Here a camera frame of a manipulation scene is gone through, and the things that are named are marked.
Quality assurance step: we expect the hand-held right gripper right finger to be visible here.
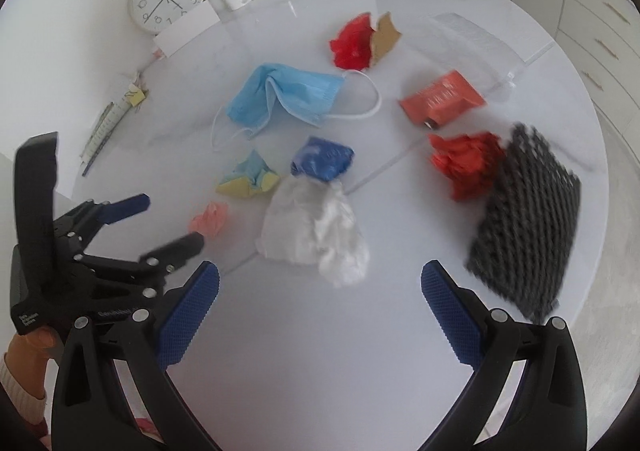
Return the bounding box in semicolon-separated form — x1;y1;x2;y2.
420;260;588;451

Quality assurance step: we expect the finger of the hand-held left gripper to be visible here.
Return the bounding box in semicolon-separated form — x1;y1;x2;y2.
75;232;207;302
52;193;152;252

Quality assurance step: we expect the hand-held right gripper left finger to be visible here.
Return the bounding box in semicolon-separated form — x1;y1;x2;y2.
51;261;221;451

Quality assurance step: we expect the pink paper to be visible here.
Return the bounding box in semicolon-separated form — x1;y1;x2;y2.
189;202;231;238

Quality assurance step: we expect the black foam net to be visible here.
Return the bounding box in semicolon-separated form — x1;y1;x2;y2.
465;123;582;324

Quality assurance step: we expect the white plastic bag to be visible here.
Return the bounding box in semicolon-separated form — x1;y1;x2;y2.
255;178;371;288

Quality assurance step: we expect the orange-red paper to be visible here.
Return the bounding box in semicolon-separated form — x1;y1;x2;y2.
428;131;508;202

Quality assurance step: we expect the orange snack packet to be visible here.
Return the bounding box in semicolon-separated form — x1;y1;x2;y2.
398;71;487;129

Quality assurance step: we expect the clear plastic packaging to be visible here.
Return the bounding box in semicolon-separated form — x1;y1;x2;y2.
432;11;553;92

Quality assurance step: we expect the person's left forearm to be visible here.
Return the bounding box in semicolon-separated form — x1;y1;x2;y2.
0;353;50;439

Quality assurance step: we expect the person's left hand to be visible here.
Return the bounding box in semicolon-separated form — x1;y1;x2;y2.
7;326;63;394

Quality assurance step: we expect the yellow and blue crumpled paper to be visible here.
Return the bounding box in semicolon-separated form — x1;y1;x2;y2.
215;149;282;198

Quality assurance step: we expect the blue crumpled wrapper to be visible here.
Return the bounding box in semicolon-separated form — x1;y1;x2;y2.
290;136;355;182

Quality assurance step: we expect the blue face mask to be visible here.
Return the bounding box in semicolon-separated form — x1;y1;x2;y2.
211;62;382;152

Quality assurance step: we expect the white paper card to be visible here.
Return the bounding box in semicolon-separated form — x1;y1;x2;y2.
152;3;221;59

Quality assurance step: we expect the red crumpled paper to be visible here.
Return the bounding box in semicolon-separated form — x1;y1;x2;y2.
329;15;376;70

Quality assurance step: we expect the torn brown cardboard piece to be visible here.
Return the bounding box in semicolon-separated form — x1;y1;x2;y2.
369;12;403;66

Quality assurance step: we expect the white drawer cabinet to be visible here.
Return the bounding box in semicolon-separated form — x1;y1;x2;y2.
552;0;640;132

